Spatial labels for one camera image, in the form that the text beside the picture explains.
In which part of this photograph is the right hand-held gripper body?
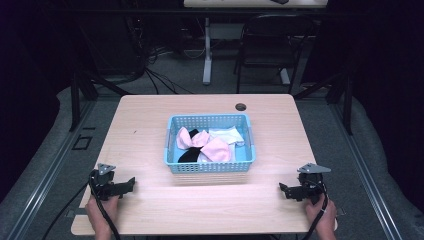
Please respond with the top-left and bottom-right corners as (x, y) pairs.
(295, 162), (332, 205)

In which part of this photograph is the desk with white legs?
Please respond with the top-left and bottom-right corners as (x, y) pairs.
(182, 0), (330, 86)

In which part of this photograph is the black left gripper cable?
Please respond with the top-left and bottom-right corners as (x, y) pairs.
(41, 173), (122, 240)

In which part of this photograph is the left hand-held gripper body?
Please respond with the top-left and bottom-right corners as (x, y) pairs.
(89, 162), (127, 202)

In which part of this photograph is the black metal stand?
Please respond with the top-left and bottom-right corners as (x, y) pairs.
(68, 71), (133, 133)
(293, 71), (355, 136)

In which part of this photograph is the person's right hand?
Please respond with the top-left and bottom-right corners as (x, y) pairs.
(304, 193), (338, 235)

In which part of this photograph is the pink sock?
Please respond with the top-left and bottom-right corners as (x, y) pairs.
(199, 136), (232, 163)
(176, 126), (211, 151)

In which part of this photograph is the white sock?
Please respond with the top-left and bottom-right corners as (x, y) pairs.
(208, 126), (246, 148)

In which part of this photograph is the black folding chair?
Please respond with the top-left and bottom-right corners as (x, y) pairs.
(232, 13), (316, 95)

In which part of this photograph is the blue plastic basket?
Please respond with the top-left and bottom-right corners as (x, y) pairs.
(162, 113), (257, 175)

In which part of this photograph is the bundle of floor cables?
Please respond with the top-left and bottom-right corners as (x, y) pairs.
(124, 16), (208, 95)

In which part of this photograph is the metal floor rail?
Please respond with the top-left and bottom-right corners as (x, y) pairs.
(6, 99), (98, 240)
(333, 103), (406, 240)

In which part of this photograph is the person's left hand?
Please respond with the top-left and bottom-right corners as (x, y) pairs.
(84, 194), (120, 234)

